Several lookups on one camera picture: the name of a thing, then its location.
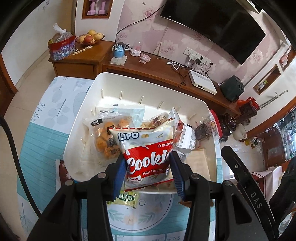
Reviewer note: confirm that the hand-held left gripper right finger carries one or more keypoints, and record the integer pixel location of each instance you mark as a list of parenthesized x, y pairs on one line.
[(177, 180)]

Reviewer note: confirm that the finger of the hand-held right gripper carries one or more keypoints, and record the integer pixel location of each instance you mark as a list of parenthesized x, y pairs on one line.
[(233, 162)]

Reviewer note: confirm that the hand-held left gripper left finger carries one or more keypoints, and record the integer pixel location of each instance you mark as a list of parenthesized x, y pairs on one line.
[(119, 178)]

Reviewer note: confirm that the tan snack packet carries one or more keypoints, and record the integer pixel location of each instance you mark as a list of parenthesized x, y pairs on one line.
[(200, 162)]

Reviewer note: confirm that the red white cookie packet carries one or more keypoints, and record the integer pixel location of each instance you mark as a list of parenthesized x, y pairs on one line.
[(148, 157)]

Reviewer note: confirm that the dark red snack packet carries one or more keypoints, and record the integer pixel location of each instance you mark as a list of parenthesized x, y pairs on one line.
[(205, 131)]

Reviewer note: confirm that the clear bag of orange pastries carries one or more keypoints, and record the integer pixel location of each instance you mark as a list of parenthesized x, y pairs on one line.
[(104, 139)]

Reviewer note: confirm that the white printed wrapper packet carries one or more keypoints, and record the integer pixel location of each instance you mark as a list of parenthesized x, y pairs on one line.
[(185, 136)]

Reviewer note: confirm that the light blue snack packet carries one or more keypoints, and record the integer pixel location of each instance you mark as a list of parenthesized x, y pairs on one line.
[(136, 113)]

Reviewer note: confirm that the white plastic storage bin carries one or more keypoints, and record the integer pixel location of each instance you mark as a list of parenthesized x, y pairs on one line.
[(138, 85)]

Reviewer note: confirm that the white red-trimmed cloth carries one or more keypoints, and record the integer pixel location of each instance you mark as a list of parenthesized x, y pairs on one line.
[(266, 183)]

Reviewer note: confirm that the green yellow snack packet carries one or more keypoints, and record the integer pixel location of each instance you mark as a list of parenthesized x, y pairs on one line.
[(126, 198)]

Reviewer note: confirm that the white pot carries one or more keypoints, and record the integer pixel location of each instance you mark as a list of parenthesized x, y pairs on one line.
[(239, 133)]

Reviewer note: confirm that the brown ceramic jar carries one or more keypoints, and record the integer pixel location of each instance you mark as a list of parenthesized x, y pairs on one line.
[(227, 125)]

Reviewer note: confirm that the dark carved vase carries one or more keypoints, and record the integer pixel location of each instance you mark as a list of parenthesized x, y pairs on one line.
[(248, 110)]

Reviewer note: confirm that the red plastic bag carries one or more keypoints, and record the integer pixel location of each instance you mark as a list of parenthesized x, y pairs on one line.
[(253, 102)]

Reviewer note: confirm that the dark green appliance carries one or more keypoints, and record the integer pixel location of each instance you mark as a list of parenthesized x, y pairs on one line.
[(232, 88)]

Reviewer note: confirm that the grey metal rod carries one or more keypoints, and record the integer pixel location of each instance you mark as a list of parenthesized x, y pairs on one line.
[(274, 99)]

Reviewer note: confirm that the white set-top box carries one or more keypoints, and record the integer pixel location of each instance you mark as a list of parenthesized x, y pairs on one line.
[(202, 81)]

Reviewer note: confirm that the wooden television cabinet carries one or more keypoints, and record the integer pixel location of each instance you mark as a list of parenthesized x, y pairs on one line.
[(161, 69)]

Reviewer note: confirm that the pale paper sheet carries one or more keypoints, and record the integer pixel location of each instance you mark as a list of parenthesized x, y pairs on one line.
[(120, 61)]

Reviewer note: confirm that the pink toy figure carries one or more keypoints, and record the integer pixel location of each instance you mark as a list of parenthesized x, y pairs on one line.
[(144, 58)]

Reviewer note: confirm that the blue snow globe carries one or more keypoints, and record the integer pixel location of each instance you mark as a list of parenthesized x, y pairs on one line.
[(118, 53)]

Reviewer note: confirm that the pink round ornament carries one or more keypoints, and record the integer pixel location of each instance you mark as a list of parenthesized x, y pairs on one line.
[(135, 52)]

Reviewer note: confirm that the cream beaded stick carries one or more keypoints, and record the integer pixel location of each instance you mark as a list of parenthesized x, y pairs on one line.
[(82, 49)]

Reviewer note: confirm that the black flat television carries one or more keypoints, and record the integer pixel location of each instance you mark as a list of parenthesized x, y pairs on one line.
[(219, 27)]

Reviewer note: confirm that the red printed gift bag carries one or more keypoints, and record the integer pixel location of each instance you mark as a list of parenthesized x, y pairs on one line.
[(62, 49)]

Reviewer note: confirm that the basket of fruit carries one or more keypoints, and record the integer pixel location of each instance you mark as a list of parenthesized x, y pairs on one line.
[(89, 39)]

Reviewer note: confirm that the brown wooden door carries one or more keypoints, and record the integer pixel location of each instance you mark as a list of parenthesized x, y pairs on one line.
[(5, 92)]

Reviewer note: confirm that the clear plastic bag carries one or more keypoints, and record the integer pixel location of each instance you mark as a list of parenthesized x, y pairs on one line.
[(61, 34)]

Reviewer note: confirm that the wooden wall niche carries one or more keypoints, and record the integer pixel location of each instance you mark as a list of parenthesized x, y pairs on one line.
[(268, 81), (97, 16), (286, 60)]

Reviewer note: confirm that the white wall outlet strip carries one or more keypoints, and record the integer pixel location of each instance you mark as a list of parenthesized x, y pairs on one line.
[(188, 51)]

